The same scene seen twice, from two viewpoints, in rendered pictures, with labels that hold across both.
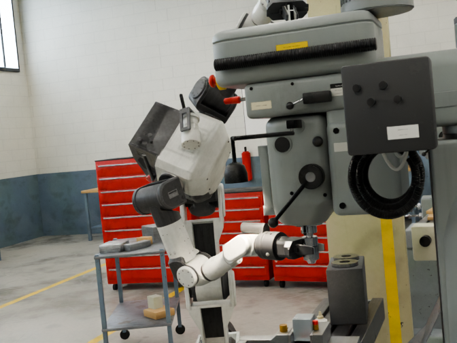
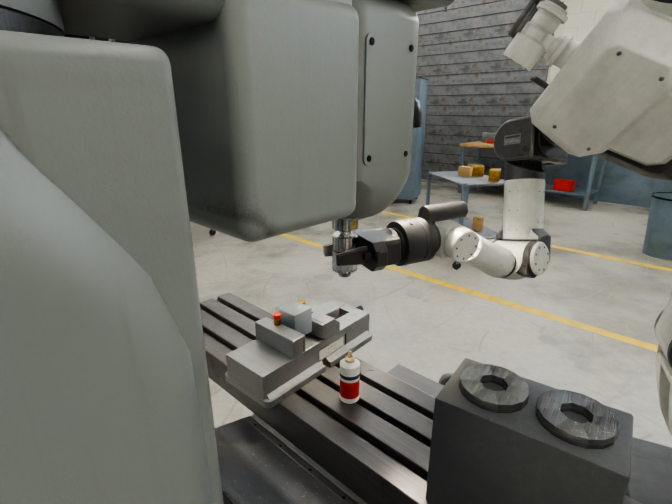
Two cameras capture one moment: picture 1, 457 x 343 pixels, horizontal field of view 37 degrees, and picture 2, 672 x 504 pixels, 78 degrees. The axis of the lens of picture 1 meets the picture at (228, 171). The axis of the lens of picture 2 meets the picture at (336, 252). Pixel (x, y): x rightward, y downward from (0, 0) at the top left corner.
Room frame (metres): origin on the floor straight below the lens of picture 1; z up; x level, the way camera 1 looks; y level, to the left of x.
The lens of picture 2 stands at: (2.26, -0.88, 1.48)
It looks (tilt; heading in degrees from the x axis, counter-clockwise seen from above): 19 degrees down; 113
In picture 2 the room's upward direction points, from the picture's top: straight up
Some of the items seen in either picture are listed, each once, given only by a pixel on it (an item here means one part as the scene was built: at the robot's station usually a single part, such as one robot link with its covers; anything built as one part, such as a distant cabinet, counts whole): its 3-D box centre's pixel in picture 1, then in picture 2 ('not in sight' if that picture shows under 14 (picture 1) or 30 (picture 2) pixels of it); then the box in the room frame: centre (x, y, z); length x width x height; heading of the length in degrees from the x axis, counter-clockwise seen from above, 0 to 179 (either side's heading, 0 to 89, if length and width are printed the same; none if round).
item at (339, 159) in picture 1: (369, 164); (246, 118); (1.93, -0.40, 1.47); 0.24 x 0.19 x 0.26; 160
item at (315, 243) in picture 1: (310, 249); (344, 254); (2.00, -0.22, 1.23); 0.05 x 0.05 x 0.06
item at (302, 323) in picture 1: (304, 327); (294, 319); (1.86, -0.17, 1.04); 0.06 x 0.05 x 0.06; 162
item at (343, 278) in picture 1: (347, 287); (521, 456); (2.32, -0.37, 1.03); 0.22 x 0.12 x 0.20; 167
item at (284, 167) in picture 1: (305, 169); (343, 116); (1.99, -0.23, 1.47); 0.21 x 0.19 x 0.32; 160
